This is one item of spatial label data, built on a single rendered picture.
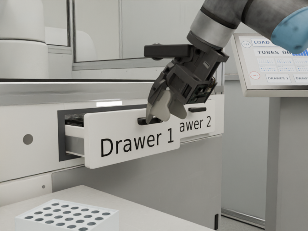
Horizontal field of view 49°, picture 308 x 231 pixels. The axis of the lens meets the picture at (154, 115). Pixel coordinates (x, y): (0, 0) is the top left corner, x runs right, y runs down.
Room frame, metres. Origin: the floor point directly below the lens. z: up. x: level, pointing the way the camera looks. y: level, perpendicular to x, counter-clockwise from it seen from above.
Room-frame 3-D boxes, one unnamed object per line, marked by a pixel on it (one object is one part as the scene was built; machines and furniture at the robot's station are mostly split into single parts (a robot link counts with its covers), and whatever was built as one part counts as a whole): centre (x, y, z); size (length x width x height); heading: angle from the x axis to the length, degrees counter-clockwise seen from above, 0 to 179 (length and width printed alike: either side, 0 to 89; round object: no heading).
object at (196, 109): (1.04, -0.13, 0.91); 0.07 x 0.04 x 0.01; 138
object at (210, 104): (1.05, -0.11, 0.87); 0.29 x 0.02 x 0.11; 138
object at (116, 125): (0.76, 0.04, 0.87); 0.29 x 0.02 x 0.11; 138
